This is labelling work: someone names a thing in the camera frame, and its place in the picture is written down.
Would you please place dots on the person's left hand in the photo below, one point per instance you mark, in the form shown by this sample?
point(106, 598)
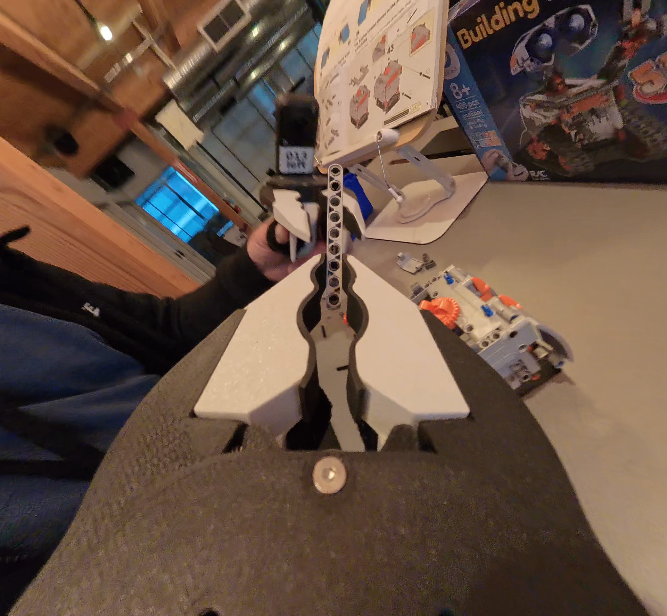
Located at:
point(260, 256)

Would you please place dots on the wooden cabinet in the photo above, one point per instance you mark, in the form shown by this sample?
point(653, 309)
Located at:
point(78, 225)

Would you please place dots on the ceiling spot lamp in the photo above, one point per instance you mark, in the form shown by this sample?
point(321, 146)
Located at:
point(106, 32)

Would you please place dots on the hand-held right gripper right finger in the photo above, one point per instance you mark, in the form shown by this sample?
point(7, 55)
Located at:
point(411, 366)

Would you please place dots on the dark grey angled beam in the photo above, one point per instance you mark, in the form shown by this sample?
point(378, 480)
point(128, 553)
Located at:
point(428, 260)

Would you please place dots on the printed paper booklet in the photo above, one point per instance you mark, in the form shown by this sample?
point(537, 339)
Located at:
point(375, 53)

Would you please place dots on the blue tagged storage bin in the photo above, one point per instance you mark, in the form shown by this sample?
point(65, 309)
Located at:
point(359, 194)

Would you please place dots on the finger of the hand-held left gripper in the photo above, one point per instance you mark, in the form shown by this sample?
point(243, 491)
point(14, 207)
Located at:
point(299, 225)
point(355, 220)

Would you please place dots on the white tablet stand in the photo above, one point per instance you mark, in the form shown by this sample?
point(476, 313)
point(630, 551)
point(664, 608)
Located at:
point(432, 199)

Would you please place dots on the person's left forearm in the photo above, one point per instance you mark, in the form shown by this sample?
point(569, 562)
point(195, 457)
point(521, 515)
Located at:
point(130, 313)

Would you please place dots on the silver ceiling duct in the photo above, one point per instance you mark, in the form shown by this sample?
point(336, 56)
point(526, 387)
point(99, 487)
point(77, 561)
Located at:
point(239, 16)

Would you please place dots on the white ceiling vent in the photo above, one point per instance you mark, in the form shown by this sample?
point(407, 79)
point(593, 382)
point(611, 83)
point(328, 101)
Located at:
point(224, 19)

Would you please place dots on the light grey long beam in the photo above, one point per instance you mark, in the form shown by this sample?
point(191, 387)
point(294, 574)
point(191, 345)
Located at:
point(335, 220)

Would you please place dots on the toy robot kit box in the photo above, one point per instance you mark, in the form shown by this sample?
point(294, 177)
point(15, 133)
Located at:
point(563, 79)

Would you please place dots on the light grey curved panel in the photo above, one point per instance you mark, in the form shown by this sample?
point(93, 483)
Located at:
point(409, 261)

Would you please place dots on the toy brick robot model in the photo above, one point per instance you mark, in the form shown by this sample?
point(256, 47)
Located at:
point(495, 329)

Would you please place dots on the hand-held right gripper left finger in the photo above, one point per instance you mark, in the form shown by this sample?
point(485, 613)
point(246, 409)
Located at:
point(250, 366)

